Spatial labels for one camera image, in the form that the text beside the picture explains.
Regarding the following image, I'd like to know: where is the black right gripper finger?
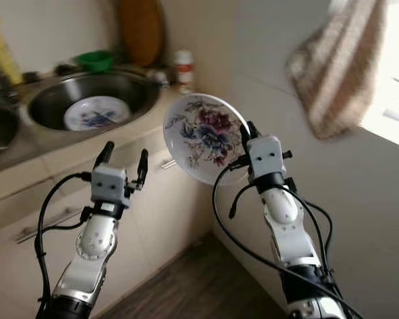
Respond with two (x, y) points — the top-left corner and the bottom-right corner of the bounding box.
(239, 121), (259, 152)

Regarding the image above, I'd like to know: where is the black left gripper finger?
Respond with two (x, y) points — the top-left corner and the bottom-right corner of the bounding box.
(136, 149), (150, 190)
(95, 141), (116, 170)

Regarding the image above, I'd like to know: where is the white floral ceramic plate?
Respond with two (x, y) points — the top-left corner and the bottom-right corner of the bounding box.
(63, 96), (129, 132)
(162, 93), (252, 186)

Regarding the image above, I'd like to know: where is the stainless steel double sink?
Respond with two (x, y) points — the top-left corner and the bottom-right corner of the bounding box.
(0, 68), (164, 160)

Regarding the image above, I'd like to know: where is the white bottle with red label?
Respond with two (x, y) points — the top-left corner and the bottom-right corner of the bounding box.
(174, 49), (194, 94)

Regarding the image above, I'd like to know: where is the green plastic bowl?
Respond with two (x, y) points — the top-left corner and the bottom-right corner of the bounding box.
(74, 51), (116, 72)

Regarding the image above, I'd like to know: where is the brown striped hanging towel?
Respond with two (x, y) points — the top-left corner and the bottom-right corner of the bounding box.
(285, 0), (390, 142)

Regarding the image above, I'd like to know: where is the round wooden cutting board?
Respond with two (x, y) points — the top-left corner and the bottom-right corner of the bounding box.
(117, 0), (166, 67)

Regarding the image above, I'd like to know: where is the yellow dish soap bottle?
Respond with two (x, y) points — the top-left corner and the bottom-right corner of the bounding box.
(0, 19), (22, 86)

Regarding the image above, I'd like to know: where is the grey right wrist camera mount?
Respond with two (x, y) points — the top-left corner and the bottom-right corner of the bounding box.
(247, 135), (285, 181)

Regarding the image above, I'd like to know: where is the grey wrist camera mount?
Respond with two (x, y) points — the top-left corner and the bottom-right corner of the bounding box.
(247, 135), (285, 181)
(91, 164), (130, 207)

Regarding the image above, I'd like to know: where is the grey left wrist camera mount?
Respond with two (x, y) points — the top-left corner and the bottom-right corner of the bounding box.
(91, 164), (130, 207)

